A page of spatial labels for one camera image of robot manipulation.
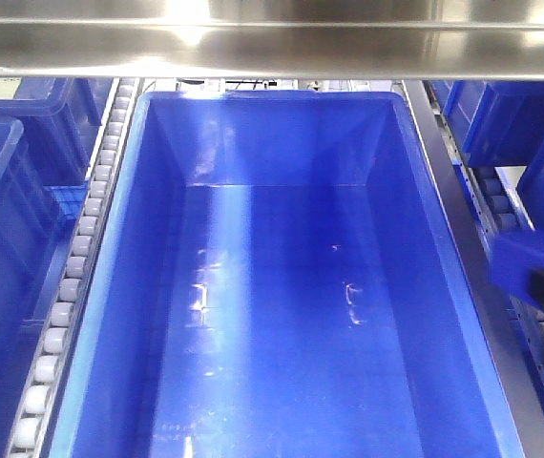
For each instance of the stainless steel shelf beam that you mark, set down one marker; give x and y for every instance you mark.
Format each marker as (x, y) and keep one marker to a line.
(294, 39)

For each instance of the blue bin right neighbour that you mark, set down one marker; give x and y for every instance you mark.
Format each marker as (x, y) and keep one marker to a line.
(498, 129)

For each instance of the blue bin neighbour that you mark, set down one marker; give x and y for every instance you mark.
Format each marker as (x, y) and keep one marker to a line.
(498, 129)
(48, 129)

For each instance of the large blue empty bin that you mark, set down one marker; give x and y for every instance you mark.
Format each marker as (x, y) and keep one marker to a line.
(277, 279)

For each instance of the blue bin left neighbour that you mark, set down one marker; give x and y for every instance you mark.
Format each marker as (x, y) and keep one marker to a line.
(48, 129)

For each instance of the white roller track left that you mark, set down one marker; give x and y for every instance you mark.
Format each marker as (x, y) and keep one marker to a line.
(30, 431)

